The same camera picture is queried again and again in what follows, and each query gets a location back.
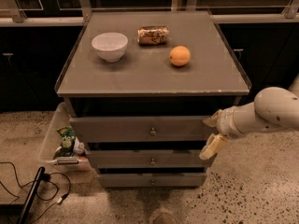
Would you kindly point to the orange fruit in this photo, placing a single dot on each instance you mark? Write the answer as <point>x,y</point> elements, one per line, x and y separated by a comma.
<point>179,56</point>

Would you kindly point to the green snack bag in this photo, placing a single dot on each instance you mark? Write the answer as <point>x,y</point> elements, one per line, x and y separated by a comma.
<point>68,141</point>

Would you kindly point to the white ceramic bowl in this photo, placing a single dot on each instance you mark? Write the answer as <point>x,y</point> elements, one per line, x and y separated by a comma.
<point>110,46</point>

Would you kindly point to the metal window frame rail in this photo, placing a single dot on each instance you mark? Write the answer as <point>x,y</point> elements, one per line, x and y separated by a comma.
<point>78,12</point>

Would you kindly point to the grey top drawer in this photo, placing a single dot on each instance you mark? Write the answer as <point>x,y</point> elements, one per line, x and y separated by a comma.
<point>141,129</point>

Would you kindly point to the grey middle drawer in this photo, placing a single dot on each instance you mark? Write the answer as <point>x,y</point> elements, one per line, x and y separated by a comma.
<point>147,159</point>

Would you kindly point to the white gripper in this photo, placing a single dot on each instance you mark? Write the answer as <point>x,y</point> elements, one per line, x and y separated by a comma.
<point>223,123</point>

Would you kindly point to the grey drawer cabinet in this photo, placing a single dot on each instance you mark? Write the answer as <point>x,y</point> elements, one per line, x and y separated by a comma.
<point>143,83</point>

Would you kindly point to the crushed golden soda can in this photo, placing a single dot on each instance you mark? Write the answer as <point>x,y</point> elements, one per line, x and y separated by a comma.
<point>152,35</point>

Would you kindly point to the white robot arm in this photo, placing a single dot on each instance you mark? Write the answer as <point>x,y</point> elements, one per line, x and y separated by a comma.
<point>273,109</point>

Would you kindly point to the black bar on floor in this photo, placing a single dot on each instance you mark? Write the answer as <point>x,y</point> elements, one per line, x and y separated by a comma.
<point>31,195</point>

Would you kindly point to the grey bottom drawer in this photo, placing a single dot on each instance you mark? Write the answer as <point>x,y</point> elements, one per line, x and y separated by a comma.
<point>152,180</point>

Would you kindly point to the clear plastic storage bin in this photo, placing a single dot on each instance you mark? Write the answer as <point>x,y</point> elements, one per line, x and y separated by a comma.
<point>52,153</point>

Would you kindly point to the grey drawer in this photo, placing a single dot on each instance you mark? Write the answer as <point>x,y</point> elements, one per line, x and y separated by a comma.
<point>147,159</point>
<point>152,180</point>
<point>141,129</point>

